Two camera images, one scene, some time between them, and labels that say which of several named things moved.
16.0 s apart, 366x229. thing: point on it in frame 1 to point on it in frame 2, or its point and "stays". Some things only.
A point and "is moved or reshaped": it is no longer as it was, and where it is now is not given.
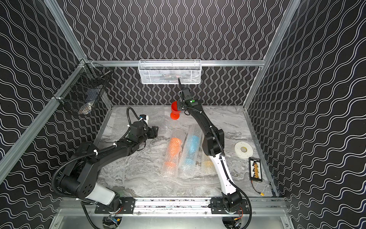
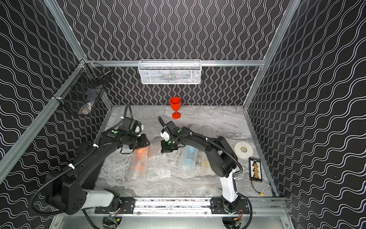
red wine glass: [175, 113] is moved or reshaped
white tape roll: [243, 150] stays
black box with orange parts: [255, 169] stays
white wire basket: [167, 71] stays
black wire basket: [83, 90] stays
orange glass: [171, 165] to [139, 162]
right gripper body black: [180, 104] to [167, 146]
